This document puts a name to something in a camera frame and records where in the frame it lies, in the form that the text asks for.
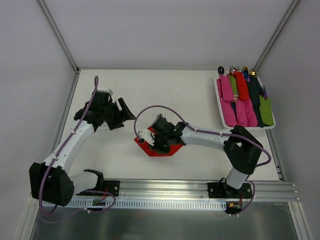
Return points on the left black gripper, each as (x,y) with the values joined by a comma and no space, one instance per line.
(116,115)

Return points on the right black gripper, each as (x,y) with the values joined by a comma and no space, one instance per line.
(157,138)

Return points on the red paper napkin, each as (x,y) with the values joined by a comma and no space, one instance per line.
(175,150)

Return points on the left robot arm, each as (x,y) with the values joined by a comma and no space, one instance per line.
(50,180)

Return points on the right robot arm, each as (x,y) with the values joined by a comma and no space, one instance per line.
(242,149)

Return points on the pink napkin roll lower left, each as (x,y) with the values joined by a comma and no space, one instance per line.
(228,114)

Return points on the pink napkin roll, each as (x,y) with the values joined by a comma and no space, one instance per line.
(228,114)
(226,89)
(250,113)
(241,115)

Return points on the pink napkin roll upper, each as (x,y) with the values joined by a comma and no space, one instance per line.
(226,89)

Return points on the pink napkin roll lower middle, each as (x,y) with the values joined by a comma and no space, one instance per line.
(241,115)

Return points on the pink napkin roll lower right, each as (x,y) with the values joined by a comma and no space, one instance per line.
(250,113)

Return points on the red napkin roll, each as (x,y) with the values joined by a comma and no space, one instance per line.
(241,83)

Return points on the green napkin roll left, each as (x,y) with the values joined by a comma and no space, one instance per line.
(233,84)

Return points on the green napkin roll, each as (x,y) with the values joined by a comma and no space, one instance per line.
(266,111)
(233,84)

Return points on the green napkin roll right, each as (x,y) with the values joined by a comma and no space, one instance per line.
(266,111)

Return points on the dark navy napkin roll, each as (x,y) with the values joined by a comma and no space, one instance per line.
(254,89)

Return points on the white tray of rolls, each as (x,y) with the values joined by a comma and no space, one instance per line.
(219,97)

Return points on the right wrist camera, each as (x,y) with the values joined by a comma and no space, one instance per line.
(145,135)

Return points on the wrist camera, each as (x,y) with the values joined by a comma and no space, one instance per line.
(145,135)
(106,89)

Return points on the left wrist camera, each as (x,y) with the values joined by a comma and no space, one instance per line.
(106,89)

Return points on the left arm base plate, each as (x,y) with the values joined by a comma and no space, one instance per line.
(110,186)

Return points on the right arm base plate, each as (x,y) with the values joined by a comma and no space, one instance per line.
(220,190)

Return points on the white slotted cable duct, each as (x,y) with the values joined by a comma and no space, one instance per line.
(152,204)

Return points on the left frame post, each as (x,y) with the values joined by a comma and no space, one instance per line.
(57,33)

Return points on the frame post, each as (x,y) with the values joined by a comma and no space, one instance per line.
(57,33)
(277,32)

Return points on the right frame post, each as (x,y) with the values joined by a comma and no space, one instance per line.
(277,32)

